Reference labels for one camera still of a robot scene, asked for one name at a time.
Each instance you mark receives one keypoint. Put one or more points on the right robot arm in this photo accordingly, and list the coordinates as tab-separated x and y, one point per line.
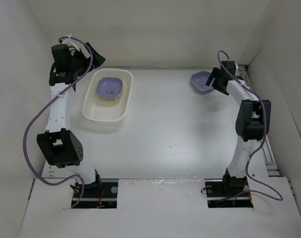
251	125

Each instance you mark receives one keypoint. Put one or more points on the white perforated plastic bin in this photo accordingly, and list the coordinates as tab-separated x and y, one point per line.
107	113

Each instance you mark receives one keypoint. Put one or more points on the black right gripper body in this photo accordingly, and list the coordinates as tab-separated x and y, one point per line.
222	90

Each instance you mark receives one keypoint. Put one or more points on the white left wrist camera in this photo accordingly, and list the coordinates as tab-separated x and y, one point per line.
70	43

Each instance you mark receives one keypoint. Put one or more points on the yellow panda plate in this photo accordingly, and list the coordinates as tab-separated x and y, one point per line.
110	99

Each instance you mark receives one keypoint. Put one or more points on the purple panda plate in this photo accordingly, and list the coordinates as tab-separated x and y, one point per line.
198	80
109	87

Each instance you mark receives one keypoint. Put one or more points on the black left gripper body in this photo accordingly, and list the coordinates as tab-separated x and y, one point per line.
79	62

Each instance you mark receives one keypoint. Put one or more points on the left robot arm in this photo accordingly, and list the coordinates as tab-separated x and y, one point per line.
59	145

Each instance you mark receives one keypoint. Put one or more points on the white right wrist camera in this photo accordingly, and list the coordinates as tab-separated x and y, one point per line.
237	73

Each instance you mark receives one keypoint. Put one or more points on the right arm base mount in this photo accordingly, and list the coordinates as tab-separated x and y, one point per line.
227	193

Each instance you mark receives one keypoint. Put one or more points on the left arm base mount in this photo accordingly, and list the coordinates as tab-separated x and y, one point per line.
100	194

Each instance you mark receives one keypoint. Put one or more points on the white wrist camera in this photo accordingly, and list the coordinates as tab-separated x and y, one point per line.
70	43
237	73

